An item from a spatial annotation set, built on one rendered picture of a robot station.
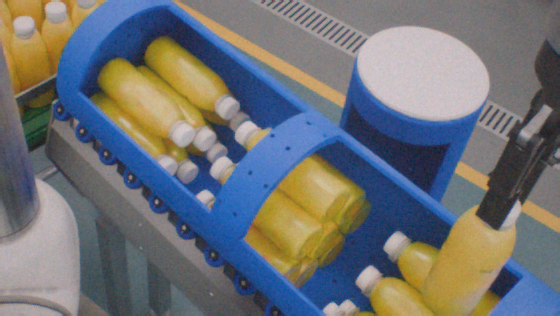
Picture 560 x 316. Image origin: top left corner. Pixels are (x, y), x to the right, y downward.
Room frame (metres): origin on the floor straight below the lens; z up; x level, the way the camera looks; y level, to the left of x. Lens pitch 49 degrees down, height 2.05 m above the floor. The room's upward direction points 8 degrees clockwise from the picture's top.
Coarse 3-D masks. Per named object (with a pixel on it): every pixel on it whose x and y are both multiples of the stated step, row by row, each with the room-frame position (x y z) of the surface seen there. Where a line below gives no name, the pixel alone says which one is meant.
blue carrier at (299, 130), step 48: (144, 0) 1.02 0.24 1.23; (96, 48) 0.91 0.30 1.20; (144, 48) 1.05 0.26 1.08; (192, 48) 1.08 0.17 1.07; (240, 96) 0.99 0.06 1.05; (288, 96) 0.85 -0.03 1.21; (240, 144) 0.92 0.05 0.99; (288, 144) 0.73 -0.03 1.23; (336, 144) 0.85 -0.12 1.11; (192, 192) 0.81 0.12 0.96; (240, 192) 0.66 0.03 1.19; (384, 192) 0.78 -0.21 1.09; (240, 240) 0.61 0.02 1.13; (384, 240) 0.73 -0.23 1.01; (432, 240) 0.71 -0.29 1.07; (288, 288) 0.55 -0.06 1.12; (336, 288) 0.66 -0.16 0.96; (528, 288) 0.54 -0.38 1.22
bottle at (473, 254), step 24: (456, 240) 0.48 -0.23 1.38; (480, 240) 0.47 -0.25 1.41; (504, 240) 0.47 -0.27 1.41; (432, 264) 0.51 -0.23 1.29; (456, 264) 0.47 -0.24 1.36; (480, 264) 0.46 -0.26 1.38; (432, 288) 0.48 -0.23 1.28; (456, 288) 0.46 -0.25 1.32; (480, 288) 0.46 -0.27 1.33; (456, 312) 0.46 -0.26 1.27
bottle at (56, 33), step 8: (48, 24) 1.09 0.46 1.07; (56, 24) 1.09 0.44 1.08; (64, 24) 1.10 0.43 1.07; (72, 24) 1.12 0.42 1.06; (48, 32) 1.08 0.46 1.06; (56, 32) 1.08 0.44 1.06; (64, 32) 1.09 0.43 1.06; (72, 32) 1.10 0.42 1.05; (48, 40) 1.08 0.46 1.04; (56, 40) 1.08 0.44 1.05; (64, 40) 1.08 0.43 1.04; (48, 48) 1.08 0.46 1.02; (56, 48) 1.08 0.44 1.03; (64, 48) 1.08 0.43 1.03; (48, 56) 1.08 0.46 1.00; (56, 56) 1.08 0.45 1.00; (56, 64) 1.08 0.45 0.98; (56, 72) 1.08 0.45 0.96; (56, 88) 1.08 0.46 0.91
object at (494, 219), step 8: (488, 192) 0.48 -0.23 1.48; (520, 192) 0.47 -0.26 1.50; (512, 200) 0.47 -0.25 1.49; (480, 208) 0.48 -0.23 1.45; (488, 208) 0.48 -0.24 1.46; (504, 208) 0.47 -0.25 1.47; (512, 208) 0.47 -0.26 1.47; (480, 216) 0.48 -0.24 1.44; (488, 216) 0.48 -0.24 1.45; (496, 216) 0.47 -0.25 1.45; (504, 216) 0.47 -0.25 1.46; (488, 224) 0.47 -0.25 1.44; (496, 224) 0.47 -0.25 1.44
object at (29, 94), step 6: (48, 78) 1.04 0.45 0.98; (54, 78) 1.04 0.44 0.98; (36, 84) 1.02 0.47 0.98; (42, 84) 1.02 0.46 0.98; (48, 84) 1.03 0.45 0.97; (54, 84) 1.04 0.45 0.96; (24, 90) 0.99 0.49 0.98; (30, 90) 1.00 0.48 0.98; (36, 90) 1.01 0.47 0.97; (42, 90) 1.02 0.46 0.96; (48, 90) 1.03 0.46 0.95; (18, 96) 0.98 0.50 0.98; (24, 96) 0.99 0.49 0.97; (30, 96) 1.00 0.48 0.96; (36, 96) 1.01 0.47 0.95; (18, 102) 0.98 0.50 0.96; (24, 102) 0.98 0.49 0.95
